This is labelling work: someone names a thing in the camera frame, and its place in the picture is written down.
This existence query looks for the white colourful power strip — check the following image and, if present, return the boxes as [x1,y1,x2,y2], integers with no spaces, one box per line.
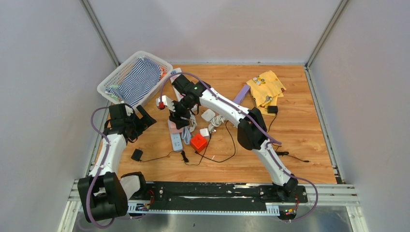
[169,68,183,101]

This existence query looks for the purple power bank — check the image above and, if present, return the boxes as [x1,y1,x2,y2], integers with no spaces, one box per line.
[233,85,250,104]

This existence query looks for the white plastic basket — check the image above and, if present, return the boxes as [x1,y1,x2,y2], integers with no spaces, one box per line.
[97,51,173,109]

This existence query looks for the yellow cloth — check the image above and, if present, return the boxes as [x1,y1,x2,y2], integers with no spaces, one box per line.
[246,71,286,116]

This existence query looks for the white adapter with coiled cable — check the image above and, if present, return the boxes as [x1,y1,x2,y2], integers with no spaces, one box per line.
[201,109,226,132]

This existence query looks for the red cube socket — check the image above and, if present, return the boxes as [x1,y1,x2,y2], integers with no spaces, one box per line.
[190,134,208,153]

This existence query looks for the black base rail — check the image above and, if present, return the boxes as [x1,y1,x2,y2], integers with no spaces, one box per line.
[128,182,308,216]

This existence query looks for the pink cube socket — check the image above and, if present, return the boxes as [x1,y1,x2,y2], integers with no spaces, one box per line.
[167,120,184,134]

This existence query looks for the striped cloth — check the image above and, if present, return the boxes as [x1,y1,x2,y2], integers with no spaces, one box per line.
[105,58,163,107]

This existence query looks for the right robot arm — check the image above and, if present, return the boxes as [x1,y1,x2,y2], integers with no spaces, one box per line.
[161,72,298,202]

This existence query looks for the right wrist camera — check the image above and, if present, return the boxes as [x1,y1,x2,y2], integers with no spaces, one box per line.
[156,95,175,112]

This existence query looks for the small black power adapter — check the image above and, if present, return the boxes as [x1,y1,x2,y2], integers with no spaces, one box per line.
[131,149,143,162]

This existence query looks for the small white charger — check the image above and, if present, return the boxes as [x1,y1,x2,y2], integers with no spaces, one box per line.
[199,128,210,139]

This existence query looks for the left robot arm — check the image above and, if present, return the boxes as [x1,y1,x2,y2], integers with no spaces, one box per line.
[77,103,156,229]

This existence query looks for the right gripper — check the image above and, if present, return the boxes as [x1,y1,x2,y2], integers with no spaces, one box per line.
[167,98,196,130]

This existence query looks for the long black cable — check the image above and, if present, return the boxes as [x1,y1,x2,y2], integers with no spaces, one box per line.
[195,121,237,163]

